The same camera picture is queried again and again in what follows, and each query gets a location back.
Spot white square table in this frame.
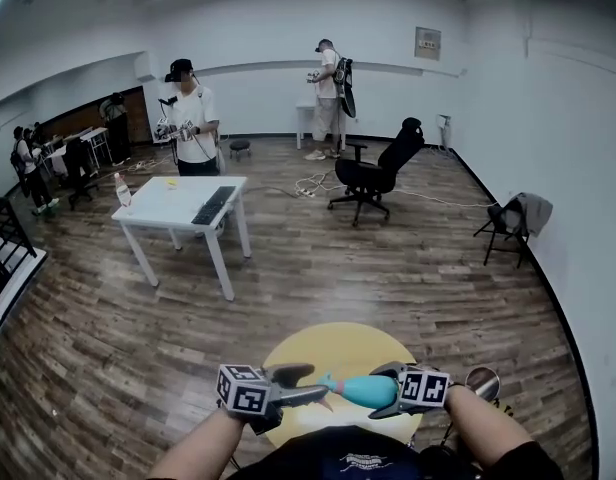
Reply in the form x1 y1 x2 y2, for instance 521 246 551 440
111 175 253 303

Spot white desk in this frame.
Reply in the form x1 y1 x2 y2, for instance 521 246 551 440
80 126 113 167

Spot yellow round table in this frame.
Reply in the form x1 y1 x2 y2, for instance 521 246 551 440
264 321 424 449

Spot black stair railing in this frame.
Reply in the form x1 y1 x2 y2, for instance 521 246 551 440
0 195 39 314

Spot person's dark t-shirt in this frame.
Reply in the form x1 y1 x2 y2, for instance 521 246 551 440
147 425 564 480

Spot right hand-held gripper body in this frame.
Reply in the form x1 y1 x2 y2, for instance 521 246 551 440
389 361 451 416

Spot black folding chair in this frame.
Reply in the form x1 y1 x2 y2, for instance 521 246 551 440
472 202 532 269

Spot black keyboard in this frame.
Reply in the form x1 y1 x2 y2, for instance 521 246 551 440
191 185 238 226

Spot white wall-mounted device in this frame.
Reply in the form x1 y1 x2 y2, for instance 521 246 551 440
436 113 453 149

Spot metal cup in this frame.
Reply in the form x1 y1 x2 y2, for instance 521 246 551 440
464 366 501 402

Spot grey jacket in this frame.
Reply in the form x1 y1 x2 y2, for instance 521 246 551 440
507 192 554 239

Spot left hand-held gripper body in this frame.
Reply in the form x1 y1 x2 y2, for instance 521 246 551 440
216 363 285 437

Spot white narrow table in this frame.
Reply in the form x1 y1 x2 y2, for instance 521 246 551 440
295 98 347 150

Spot black office chair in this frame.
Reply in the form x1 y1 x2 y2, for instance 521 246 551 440
327 116 427 228

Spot person's right forearm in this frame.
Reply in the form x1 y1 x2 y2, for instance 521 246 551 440
445 385 537 469

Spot person's left forearm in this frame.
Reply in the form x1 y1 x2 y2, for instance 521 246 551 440
147 407 244 480

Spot black swivel chair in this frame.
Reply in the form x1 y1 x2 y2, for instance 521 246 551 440
63 136 100 212

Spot clear plastic water bottle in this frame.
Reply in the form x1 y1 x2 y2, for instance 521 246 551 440
112 171 133 208

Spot wall electrical panel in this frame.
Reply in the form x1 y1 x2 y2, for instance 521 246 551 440
414 26 443 62

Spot teal bottle with pink cap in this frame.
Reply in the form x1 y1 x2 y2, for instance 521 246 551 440
342 375 402 410

